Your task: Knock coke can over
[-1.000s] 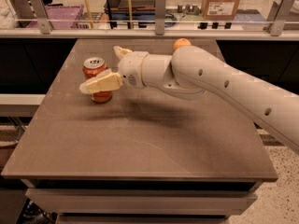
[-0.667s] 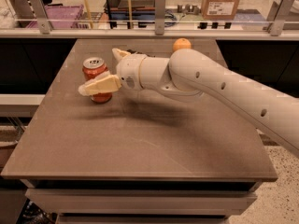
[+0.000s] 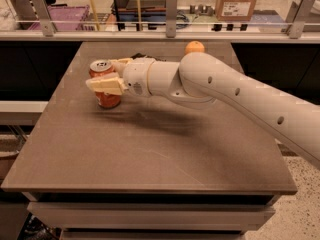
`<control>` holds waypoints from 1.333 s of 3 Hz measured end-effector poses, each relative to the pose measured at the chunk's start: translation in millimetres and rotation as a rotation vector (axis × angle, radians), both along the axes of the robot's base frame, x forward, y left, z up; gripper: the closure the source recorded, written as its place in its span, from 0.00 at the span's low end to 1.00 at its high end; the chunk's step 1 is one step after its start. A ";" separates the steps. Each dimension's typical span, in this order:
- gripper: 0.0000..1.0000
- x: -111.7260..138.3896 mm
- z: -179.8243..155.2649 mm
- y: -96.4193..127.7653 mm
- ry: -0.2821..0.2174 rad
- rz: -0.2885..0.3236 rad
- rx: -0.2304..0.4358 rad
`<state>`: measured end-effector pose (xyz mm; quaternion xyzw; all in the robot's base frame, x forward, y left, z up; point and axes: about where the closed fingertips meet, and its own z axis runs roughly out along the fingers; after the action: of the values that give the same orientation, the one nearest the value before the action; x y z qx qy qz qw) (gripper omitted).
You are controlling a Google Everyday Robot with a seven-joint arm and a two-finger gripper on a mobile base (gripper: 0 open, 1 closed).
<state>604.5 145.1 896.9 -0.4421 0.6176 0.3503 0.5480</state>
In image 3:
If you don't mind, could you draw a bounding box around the black snack bar packet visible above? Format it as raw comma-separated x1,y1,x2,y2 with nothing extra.
130,53,166,61

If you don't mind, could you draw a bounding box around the cardboard box with label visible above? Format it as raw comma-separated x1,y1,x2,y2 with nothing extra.
215,0,257,21

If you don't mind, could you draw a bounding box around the middle metal railing post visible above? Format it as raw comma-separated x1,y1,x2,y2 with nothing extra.
166,0,177,38

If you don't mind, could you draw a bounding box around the yellow broom stick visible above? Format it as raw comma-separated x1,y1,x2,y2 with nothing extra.
90,0,100,31

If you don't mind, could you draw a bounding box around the metal railing post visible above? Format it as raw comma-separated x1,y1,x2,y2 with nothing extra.
31,0,56,37
286,0,316,39
166,0,177,38

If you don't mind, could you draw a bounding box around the red coke can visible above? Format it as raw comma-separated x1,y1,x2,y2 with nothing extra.
89,59,121,109

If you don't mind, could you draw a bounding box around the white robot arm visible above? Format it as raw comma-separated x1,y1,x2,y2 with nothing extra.
86,52,320,169

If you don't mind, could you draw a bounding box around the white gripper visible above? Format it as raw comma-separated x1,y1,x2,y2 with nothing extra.
86,58,155,97

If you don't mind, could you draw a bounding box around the orange fruit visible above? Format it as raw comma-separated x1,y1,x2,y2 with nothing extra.
185,41,205,54

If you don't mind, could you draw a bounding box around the left metal railing post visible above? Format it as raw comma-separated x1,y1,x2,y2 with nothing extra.
31,0,56,37

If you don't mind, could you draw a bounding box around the right metal railing post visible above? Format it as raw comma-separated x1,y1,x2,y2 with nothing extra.
286,0,316,39

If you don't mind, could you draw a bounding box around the purple plastic crate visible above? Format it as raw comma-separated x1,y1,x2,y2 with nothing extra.
28,5,91,32

